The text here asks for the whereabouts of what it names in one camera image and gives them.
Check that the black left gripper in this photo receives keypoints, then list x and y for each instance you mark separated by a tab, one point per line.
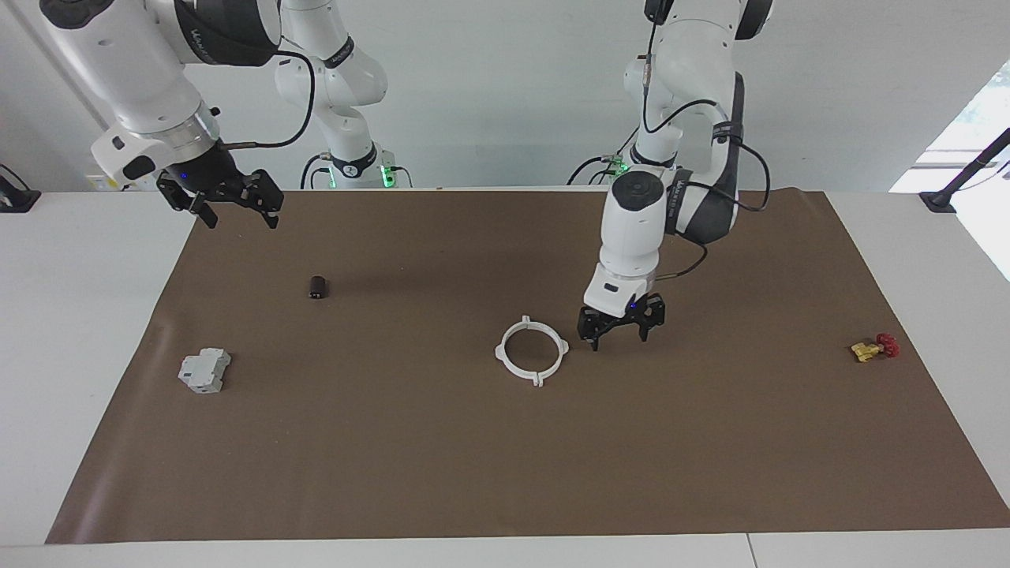
623	319

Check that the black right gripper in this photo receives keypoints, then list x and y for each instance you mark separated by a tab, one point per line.
221	185

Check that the white half pipe clamp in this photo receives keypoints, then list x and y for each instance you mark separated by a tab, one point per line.
562	346
502	353

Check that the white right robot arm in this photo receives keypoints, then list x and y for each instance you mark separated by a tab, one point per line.
126	71

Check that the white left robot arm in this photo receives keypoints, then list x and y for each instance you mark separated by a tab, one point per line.
631	237

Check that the dark brown small cylinder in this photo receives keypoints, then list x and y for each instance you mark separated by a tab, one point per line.
318	287

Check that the green lit base board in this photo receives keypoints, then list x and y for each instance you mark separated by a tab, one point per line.
387	175
617	167

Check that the grey circuit breaker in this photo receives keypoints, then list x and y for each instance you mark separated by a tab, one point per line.
203	371

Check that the brown table mat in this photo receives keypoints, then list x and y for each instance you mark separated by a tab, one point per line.
473	457

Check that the black stand base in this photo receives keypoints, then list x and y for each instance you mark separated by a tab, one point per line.
20	201

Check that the white wall socket box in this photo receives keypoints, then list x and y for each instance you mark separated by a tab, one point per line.
99	184

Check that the black slanted camera stand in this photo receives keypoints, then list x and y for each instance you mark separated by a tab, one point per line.
939	201

